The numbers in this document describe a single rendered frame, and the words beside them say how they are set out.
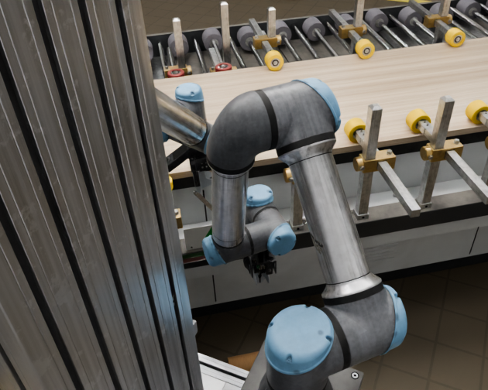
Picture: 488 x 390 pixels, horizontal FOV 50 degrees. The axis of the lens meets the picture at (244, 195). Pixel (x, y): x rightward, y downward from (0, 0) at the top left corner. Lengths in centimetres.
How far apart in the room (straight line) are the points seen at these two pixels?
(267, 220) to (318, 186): 35
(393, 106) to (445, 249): 79
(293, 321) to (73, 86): 63
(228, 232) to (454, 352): 160
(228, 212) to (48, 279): 67
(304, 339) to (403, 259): 174
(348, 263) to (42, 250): 63
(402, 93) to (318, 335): 163
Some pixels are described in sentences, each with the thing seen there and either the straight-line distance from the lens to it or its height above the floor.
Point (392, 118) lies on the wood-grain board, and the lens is 222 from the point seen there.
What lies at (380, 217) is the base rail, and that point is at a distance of 203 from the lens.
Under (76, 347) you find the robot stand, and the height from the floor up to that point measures 159.
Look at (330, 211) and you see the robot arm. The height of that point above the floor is 139.
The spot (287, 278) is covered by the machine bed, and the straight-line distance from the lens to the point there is 246.
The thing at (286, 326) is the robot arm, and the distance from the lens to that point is 95.
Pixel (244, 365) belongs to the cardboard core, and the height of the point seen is 7.
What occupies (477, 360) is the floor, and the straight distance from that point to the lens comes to 258.
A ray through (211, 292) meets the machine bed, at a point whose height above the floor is 19.
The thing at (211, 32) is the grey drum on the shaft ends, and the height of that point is 85.
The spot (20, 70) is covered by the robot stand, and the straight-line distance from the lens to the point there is 41.
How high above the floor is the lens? 203
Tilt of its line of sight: 39 degrees down
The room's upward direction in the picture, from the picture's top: 3 degrees counter-clockwise
